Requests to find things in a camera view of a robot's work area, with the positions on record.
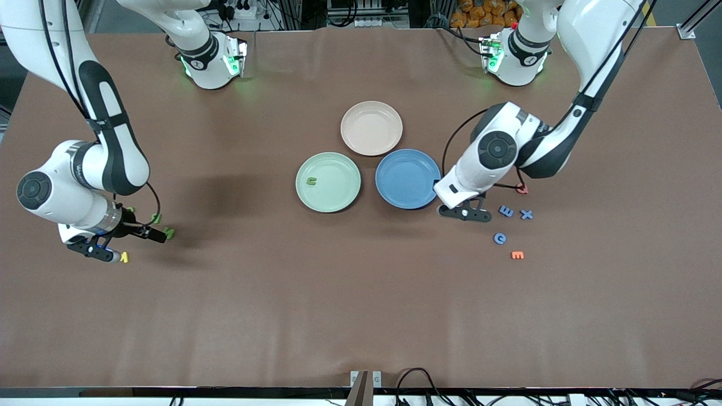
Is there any blue round plate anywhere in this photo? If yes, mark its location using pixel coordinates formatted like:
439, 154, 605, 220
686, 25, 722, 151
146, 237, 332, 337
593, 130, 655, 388
375, 149, 442, 210

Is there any beige round plate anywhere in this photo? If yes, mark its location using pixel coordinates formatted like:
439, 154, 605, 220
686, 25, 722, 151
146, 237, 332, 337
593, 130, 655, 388
340, 101, 404, 157

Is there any green round plate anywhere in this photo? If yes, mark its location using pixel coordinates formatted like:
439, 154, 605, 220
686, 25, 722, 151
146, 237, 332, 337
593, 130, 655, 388
295, 152, 362, 214

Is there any brown table cover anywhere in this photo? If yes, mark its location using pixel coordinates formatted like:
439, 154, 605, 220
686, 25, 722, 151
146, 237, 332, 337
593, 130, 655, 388
0, 25, 722, 390

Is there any black table edge strip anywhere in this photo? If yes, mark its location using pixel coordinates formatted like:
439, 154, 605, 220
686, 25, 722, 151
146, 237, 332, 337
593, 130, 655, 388
0, 387, 722, 399

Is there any long white socket strip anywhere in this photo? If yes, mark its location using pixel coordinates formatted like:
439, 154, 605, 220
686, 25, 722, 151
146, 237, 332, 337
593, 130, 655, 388
355, 17, 410, 28

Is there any orange bags pile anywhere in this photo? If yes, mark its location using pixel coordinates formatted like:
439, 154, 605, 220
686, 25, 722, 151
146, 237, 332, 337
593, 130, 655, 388
450, 0, 522, 29

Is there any white power strip with plugs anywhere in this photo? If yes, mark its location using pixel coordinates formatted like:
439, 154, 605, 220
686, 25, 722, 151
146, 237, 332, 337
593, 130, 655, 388
224, 0, 261, 21

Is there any black looped cable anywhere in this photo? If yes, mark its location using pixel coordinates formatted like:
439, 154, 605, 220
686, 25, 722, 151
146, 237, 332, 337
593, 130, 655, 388
395, 368, 452, 406

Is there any small metal clamp bracket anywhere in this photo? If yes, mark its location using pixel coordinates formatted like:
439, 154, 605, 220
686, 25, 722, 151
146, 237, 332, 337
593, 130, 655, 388
350, 370, 382, 389

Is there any brown upright post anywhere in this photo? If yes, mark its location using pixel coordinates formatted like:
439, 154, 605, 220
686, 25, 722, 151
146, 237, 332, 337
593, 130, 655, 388
345, 370, 370, 406

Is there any aluminium frame rail with bracket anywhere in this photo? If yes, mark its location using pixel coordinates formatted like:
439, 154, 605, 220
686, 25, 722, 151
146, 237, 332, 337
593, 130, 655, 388
677, 0, 712, 39

